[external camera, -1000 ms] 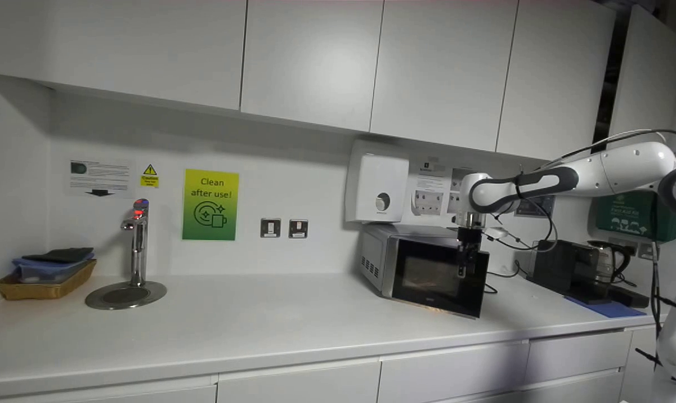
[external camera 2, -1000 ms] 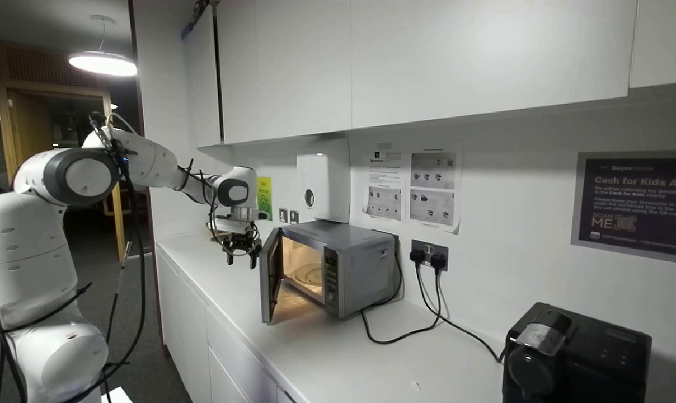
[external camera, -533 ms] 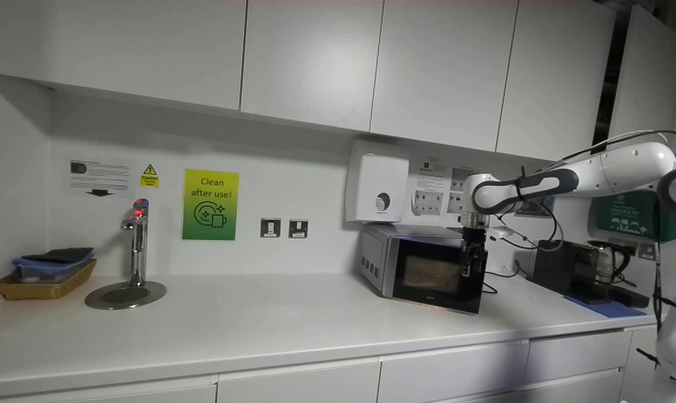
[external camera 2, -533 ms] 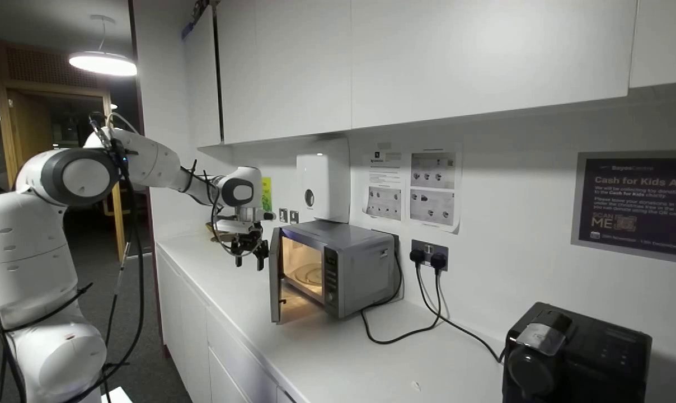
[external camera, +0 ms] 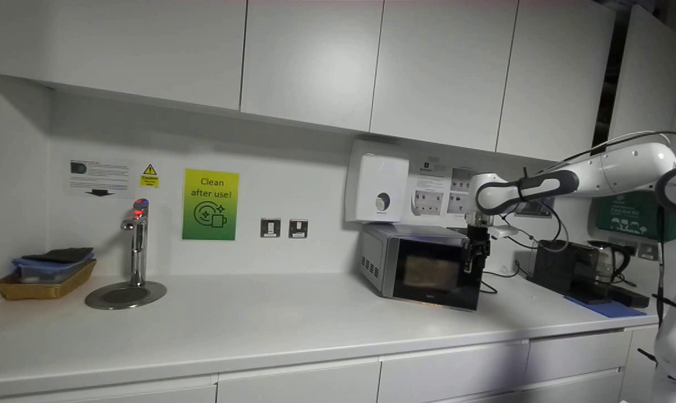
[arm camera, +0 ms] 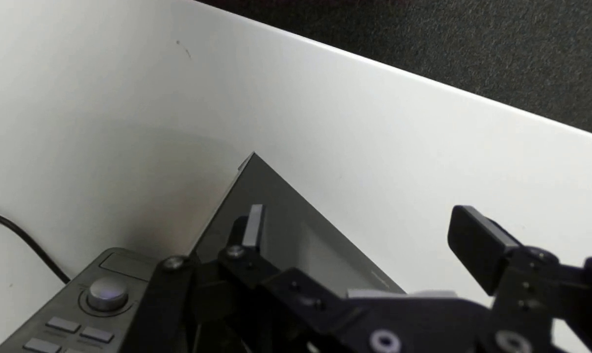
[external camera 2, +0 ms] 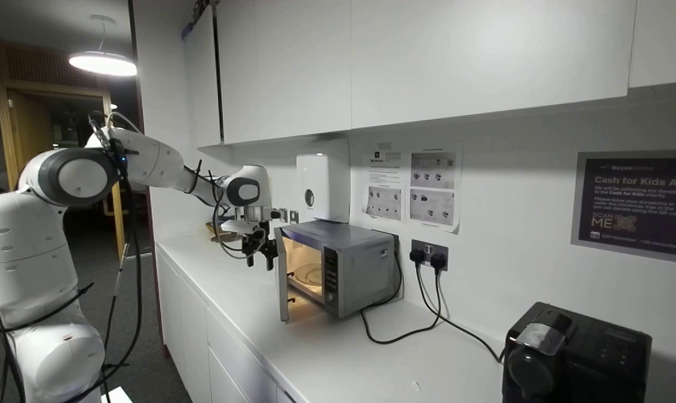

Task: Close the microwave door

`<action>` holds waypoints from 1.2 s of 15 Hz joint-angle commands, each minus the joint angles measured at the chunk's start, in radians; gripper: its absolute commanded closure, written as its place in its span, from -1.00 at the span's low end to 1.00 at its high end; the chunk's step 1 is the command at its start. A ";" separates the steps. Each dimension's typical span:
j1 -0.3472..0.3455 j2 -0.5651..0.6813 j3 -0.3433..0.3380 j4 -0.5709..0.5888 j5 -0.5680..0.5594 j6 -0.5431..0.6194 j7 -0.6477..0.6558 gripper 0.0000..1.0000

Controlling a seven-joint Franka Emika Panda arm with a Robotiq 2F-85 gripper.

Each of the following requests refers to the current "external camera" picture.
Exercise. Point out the white base cabinet front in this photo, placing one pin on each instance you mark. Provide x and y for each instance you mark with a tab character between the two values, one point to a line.
452	373
99	393
301	383

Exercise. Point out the wooden tray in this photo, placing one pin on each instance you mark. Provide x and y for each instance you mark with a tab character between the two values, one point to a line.
48	290

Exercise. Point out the dark framed poster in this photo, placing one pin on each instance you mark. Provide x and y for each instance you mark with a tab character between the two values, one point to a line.
538	207

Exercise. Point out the green yellow cleaning poster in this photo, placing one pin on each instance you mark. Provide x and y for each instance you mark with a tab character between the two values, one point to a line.
210	204

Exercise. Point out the green wall box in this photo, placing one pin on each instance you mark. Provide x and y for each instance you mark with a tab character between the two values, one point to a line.
631	218

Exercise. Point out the blue mat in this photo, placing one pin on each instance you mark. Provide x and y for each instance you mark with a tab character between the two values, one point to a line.
609	307

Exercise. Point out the white upper cabinet door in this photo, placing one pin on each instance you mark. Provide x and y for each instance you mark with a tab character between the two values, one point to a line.
442	70
311	60
553	80
122	47

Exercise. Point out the silver wall socket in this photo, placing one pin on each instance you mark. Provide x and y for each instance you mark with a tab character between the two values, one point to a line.
647	251

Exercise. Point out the black coffee machine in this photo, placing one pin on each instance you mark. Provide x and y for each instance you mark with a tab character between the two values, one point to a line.
568	269

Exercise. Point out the chrome hot water tap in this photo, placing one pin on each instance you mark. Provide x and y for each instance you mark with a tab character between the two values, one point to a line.
137	247

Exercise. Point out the small dark header notice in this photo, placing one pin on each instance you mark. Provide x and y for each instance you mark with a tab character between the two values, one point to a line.
427	168

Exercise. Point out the white notice label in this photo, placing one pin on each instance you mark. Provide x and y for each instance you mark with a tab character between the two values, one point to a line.
99	176

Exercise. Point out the white paper towel dispenser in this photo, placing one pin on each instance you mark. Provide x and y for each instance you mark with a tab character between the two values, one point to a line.
375	188

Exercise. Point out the tall white cabinet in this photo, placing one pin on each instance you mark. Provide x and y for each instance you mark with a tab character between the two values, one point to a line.
647	74

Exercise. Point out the blue cloth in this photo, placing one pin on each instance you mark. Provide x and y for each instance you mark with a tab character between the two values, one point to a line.
42	269

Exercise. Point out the paper notice with pictures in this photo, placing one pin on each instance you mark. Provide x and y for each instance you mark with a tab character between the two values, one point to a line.
457	203
427	203
461	181

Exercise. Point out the black sponge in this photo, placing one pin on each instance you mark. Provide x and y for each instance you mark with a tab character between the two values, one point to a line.
69	257

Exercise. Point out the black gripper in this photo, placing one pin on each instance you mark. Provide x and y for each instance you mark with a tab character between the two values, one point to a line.
476	241

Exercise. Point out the silver microwave body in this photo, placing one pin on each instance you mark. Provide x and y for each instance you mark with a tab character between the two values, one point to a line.
375	261

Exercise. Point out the white drawer front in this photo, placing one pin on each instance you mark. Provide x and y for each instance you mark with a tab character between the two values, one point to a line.
576	350
576	389

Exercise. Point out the yellow warning sign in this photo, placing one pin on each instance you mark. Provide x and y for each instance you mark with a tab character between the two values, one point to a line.
147	177

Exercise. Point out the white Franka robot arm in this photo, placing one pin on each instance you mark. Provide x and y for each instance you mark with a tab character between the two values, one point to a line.
620	168

